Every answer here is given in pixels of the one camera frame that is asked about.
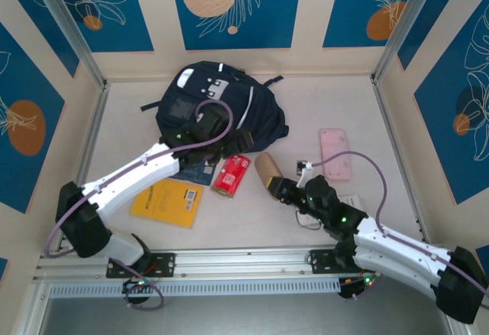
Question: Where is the brown cardboard tube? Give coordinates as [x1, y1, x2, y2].
[254, 151, 286, 201]

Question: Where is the red snack packet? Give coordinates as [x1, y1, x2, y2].
[211, 154, 252, 200]

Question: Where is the navy book with white lines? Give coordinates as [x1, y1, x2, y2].
[170, 161, 219, 187]

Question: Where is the navy blue student backpack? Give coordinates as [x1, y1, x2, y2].
[140, 60, 290, 160]

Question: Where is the yellow book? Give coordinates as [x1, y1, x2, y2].
[128, 177, 204, 230]

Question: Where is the black controller board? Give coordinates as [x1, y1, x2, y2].
[121, 278, 154, 305]
[338, 275, 377, 300]

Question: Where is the thin black wire loop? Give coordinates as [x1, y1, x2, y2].
[293, 210, 322, 232]

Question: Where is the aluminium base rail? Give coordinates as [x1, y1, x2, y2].
[34, 243, 383, 281]

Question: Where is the aluminium floor rail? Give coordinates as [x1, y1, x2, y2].
[17, 82, 112, 335]
[371, 76, 431, 244]

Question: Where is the grey slotted cable duct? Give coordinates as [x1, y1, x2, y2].
[48, 277, 341, 298]

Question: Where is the aluminium frame post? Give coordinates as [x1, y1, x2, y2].
[28, 0, 107, 88]
[372, 0, 469, 83]

